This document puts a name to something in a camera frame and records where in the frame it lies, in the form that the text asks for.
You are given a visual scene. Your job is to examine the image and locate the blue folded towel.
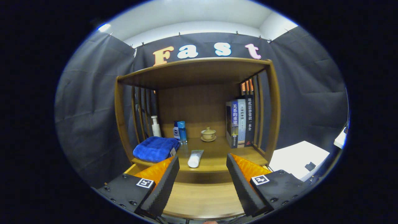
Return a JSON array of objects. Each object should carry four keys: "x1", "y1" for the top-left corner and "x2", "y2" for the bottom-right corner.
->
[{"x1": 133, "y1": 136, "x2": 181, "y2": 163}]

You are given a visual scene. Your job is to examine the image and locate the black backdrop cloth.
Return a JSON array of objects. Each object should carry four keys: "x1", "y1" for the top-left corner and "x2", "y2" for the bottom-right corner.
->
[{"x1": 55, "y1": 26, "x2": 349, "y2": 187}]

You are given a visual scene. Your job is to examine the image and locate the white box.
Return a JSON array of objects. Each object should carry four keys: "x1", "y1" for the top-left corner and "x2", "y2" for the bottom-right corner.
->
[{"x1": 269, "y1": 141, "x2": 330, "y2": 181}]

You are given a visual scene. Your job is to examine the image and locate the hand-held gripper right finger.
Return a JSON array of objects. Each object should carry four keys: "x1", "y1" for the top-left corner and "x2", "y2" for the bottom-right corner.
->
[{"x1": 226, "y1": 153, "x2": 309, "y2": 217}]

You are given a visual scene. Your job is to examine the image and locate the white tube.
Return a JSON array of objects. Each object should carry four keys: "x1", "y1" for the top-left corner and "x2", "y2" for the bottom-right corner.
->
[{"x1": 187, "y1": 150, "x2": 205, "y2": 168}]

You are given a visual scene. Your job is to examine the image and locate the black spine book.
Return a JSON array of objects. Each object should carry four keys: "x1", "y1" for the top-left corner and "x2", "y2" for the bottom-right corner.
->
[{"x1": 244, "y1": 95, "x2": 255, "y2": 147}]

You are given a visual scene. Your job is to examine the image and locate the dark blue cover book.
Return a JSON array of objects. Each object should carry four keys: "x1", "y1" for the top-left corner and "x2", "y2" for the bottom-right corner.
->
[{"x1": 226, "y1": 100, "x2": 239, "y2": 148}]

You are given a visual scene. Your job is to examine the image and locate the pale grey spine book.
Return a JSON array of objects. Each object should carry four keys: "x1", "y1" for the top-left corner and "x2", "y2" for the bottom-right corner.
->
[{"x1": 237, "y1": 99, "x2": 247, "y2": 145}]

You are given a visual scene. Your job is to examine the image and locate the wooden countertop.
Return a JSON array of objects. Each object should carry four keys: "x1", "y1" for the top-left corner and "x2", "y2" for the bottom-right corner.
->
[{"x1": 131, "y1": 136, "x2": 268, "y2": 173}]

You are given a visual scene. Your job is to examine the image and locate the white side desk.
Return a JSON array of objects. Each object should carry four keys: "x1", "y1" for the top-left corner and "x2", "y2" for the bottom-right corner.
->
[{"x1": 334, "y1": 126, "x2": 348, "y2": 149}]

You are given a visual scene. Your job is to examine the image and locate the wooden cabinet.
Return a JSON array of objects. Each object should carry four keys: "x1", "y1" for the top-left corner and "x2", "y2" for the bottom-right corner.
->
[{"x1": 114, "y1": 57, "x2": 281, "y2": 175}]

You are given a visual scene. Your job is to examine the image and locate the clear blue bottle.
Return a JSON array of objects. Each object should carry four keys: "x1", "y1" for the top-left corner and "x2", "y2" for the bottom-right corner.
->
[{"x1": 177, "y1": 121, "x2": 188, "y2": 144}]

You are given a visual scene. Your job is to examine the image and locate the beige lidded teacup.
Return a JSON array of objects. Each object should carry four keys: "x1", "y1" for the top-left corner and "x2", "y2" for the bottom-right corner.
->
[{"x1": 201, "y1": 127, "x2": 216, "y2": 140}]

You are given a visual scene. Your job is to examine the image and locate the wooden drawer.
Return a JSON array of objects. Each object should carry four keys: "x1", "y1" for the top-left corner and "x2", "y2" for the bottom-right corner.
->
[{"x1": 123, "y1": 162, "x2": 274, "y2": 221}]

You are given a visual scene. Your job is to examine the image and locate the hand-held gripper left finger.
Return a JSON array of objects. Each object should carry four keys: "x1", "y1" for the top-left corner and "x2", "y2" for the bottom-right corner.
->
[{"x1": 97, "y1": 156, "x2": 181, "y2": 218}]

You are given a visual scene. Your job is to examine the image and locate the white pump bottle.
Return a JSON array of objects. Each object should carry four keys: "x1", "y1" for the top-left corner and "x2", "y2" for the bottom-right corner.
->
[{"x1": 151, "y1": 116, "x2": 162, "y2": 138}]

